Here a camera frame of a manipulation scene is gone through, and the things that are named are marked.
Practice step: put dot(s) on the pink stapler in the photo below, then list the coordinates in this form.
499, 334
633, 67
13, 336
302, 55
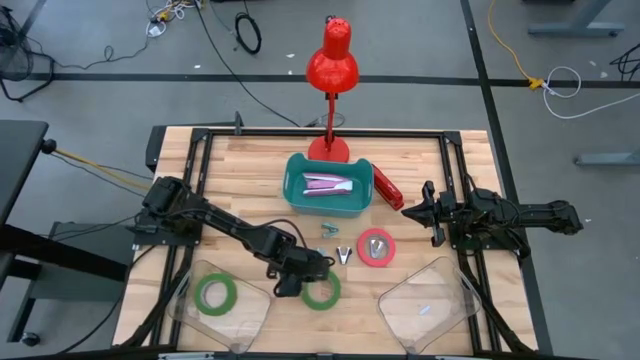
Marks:
325, 186

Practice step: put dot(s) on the green tape roll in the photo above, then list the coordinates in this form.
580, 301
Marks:
199, 295
322, 305

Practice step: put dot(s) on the black caster wheel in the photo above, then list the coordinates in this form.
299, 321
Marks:
30, 339

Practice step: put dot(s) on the red stapler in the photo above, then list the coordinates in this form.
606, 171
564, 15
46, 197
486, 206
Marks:
387, 189

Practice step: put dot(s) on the black metal table frame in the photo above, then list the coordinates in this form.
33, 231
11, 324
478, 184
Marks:
325, 132

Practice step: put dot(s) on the pink tape roll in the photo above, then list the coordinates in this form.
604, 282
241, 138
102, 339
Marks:
361, 247

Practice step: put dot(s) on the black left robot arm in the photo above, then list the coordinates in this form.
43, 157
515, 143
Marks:
225, 225

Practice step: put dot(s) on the clear plastic tray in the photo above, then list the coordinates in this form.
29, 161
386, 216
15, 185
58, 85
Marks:
250, 325
440, 330

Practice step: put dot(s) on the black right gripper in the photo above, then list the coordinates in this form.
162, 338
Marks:
450, 212

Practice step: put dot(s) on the teal staple remover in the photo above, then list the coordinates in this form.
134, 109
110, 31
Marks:
331, 232

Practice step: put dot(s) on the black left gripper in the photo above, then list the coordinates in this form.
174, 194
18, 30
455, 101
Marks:
305, 265

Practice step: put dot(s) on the small white sticker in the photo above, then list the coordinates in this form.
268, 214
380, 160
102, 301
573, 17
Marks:
425, 310

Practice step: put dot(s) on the black round knob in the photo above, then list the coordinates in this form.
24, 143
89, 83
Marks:
48, 146

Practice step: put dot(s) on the teal plastic bin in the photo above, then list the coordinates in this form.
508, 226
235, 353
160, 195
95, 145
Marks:
295, 200

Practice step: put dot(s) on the wooden desk grey legs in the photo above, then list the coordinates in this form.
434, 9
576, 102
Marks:
575, 29

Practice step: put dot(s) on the silver binder clip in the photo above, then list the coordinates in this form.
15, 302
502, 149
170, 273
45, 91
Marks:
344, 252

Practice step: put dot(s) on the black side desk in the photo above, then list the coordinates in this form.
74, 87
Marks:
20, 160

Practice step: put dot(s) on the white staple remover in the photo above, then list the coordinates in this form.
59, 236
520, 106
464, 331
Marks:
321, 251

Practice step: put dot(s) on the red desk lamp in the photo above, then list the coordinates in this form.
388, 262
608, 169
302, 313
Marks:
332, 70

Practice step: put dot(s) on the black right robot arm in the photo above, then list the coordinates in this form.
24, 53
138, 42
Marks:
530, 212

